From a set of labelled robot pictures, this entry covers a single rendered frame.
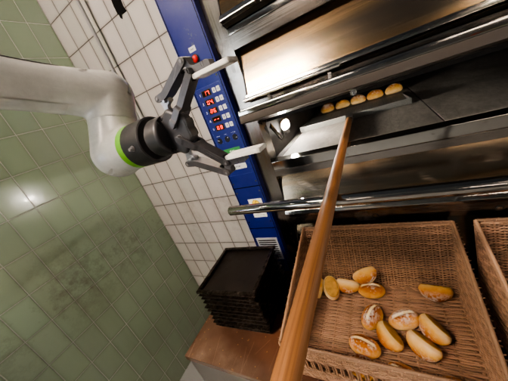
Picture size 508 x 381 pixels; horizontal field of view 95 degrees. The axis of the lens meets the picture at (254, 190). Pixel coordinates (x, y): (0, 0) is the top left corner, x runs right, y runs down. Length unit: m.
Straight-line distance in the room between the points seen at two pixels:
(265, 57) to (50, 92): 0.66
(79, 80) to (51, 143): 0.87
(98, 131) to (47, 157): 0.85
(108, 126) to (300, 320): 0.51
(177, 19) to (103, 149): 0.66
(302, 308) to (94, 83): 0.56
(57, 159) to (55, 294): 0.61
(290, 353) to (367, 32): 0.82
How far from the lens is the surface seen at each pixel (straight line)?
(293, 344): 0.31
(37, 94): 0.60
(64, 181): 1.44
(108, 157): 0.57
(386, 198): 0.60
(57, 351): 1.50
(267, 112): 0.81
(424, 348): 0.96
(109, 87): 0.62
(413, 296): 1.15
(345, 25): 0.91
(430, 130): 0.94
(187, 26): 1.07
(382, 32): 0.88
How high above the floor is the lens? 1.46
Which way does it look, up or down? 21 degrees down
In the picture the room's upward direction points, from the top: 21 degrees counter-clockwise
